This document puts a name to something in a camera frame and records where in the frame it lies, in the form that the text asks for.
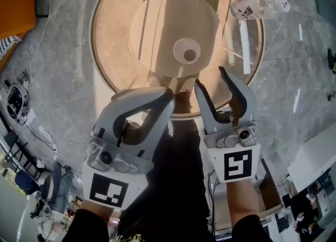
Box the black white patterned cushion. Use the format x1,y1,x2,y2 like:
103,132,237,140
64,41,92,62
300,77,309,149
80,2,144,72
0,35,22,58

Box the long white cable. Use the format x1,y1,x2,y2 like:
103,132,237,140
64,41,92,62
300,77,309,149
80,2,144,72
25,0,53,89

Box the person's left forearm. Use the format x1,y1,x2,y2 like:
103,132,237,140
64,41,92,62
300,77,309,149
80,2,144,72
61,198,124,242

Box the blue grey office chair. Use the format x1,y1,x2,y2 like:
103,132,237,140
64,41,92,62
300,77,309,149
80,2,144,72
38,161,75,215

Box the white desk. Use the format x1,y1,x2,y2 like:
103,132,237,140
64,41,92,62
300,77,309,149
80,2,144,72
287,124,336,192

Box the clear plastic bottle white cap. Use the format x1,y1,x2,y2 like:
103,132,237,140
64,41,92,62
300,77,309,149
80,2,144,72
230,0,290,22

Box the small white container cup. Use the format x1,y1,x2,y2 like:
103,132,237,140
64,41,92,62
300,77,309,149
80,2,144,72
172,37,202,65

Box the person's left white shoe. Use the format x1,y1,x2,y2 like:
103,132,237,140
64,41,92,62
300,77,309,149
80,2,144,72
146,75,169,88

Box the black cable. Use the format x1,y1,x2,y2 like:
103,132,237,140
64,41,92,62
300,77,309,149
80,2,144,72
207,170,220,239

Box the orange sofa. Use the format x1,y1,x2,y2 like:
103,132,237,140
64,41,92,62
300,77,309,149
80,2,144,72
0,0,37,41

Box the person's black trousers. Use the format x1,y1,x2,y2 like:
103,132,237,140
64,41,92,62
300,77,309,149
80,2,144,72
117,92,212,242

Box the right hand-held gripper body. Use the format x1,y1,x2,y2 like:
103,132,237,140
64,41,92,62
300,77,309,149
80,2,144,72
203,121,261,184

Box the black metal rack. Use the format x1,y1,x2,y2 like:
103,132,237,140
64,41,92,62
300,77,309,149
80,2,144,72
2,133,43,181

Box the black white headset device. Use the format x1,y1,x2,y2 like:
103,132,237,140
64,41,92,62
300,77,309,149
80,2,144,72
5,85,30,119

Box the round glass table wooden rim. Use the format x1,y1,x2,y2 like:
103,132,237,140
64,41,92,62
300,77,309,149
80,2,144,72
89,0,265,119

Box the person's right forearm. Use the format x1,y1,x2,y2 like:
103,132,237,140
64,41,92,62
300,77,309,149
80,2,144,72
225,176,274,242

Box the small black floor device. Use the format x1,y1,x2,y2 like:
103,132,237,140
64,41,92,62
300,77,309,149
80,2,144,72
327,47,336,74

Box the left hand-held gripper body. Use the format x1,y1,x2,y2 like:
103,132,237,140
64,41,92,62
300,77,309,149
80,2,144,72
81,134,155,212

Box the person's white shoe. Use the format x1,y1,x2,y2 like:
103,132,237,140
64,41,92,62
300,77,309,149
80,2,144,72
146,75,169,88
169,77,197,94

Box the person's right white shoe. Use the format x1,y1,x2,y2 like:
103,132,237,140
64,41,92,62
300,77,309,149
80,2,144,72
169,77,197,94

